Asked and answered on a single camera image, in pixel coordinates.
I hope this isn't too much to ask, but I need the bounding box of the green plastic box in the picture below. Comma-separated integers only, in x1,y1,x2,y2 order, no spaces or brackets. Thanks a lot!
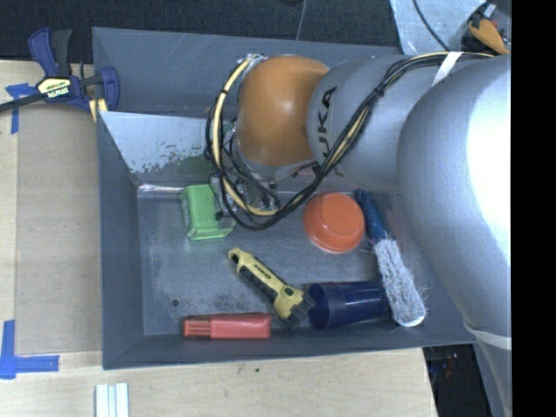
179,183,237,242

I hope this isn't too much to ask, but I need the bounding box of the yellow and black flashlight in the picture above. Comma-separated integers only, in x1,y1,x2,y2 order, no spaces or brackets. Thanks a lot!
228,247,316,330

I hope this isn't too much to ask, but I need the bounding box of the orange bowl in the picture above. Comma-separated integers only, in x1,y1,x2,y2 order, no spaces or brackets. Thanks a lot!
302,191,367,255

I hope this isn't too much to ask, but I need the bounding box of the grey metal bin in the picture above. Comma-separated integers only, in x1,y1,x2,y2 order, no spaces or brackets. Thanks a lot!
91,26,480,371

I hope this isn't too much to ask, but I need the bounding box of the red flat block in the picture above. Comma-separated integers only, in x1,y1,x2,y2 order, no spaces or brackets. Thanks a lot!
182,312,273,341

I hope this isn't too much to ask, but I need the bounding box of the dark blue cup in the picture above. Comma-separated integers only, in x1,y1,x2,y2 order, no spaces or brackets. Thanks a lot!
306,280,390,331

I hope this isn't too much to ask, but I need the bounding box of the pale wood flat board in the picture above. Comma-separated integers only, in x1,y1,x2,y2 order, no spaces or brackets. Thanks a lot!
15,102,105,356

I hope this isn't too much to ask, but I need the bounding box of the blue handled brush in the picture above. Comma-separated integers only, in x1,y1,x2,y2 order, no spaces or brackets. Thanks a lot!
354,188,429,328

